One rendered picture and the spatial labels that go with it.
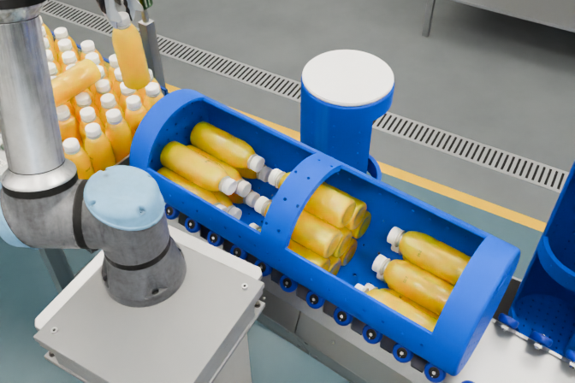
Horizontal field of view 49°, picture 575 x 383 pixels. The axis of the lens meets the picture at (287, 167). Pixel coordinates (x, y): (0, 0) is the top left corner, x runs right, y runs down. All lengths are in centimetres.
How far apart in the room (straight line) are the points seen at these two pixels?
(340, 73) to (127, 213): 108
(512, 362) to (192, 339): 72
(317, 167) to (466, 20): 307
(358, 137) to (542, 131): 178
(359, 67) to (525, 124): 173
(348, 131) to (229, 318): 91
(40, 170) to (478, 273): 78
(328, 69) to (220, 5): 247
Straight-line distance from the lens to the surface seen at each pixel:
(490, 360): 148
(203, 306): 115
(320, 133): 192
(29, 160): 104
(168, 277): 114
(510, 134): 347
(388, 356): 144
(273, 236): 133
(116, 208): 101
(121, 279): 113
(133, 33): 160
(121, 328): 115
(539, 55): 411
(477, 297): 120
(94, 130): 171
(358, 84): 190
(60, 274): 203
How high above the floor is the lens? 218
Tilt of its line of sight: 45 degrees down
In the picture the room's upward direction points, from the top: straight up
